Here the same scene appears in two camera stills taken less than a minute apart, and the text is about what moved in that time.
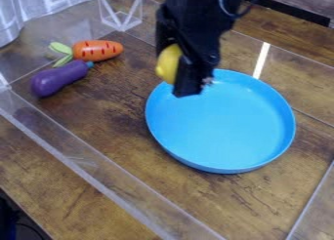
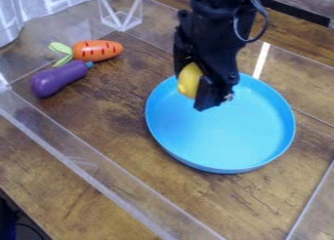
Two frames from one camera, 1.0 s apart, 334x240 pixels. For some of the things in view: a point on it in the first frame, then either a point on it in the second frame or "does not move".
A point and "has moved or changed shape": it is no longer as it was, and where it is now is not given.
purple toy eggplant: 50,78 does not move
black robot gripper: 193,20 -> 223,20
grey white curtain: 23,5 does not move
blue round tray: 233,129 does not move
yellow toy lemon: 167,62 has moved or changed shape
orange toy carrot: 88,51 does not move
